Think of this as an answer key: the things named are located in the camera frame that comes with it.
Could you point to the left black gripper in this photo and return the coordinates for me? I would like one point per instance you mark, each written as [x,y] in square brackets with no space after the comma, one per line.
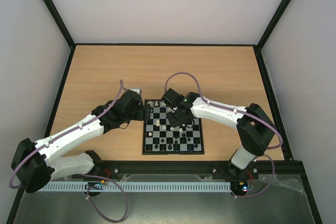
[147,111]

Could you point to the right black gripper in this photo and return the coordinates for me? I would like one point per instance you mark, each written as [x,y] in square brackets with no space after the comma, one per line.
[177,118]

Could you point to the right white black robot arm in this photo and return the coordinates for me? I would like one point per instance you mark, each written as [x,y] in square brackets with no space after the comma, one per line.
[254,127]

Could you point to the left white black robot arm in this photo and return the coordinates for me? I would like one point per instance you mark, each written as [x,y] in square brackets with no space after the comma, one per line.
[37,163]

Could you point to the black and silver chessboard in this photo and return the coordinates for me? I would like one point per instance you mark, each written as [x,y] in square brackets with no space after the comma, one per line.
[185,139]

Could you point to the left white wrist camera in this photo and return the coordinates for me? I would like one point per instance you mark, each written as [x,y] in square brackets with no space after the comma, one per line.
[137,90]

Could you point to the black frame posts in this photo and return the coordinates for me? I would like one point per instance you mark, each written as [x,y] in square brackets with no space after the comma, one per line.
[257,50]

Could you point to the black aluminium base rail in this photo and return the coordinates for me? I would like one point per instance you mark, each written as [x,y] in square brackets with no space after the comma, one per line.
[218,169]

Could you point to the light blue cable duct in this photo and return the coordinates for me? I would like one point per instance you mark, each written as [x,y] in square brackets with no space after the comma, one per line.
[140,187]

